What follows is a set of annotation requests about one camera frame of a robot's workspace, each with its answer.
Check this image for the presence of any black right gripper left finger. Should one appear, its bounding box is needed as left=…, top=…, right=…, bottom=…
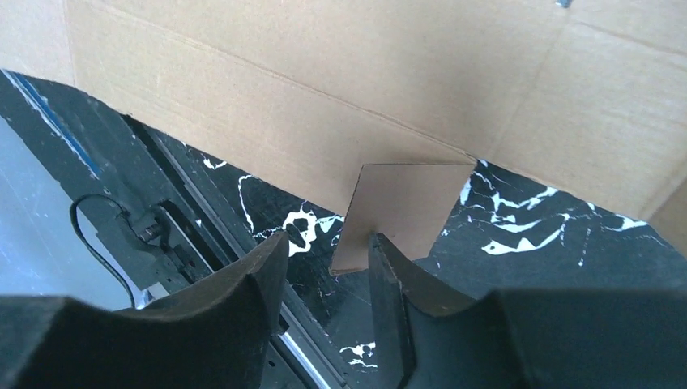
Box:
left=0, top=231, right=290, bottom=389

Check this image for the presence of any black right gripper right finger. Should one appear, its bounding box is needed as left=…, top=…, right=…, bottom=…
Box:
left=369, top=233, right=686, bottom=388

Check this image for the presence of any brown cardboard box sheet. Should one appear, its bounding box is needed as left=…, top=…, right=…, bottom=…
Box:
left=1, top=1, right=686, bottom=273

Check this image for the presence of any aluminium rail frame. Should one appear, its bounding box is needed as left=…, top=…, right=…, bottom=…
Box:
left=125, top=117, right=347, bottom=388

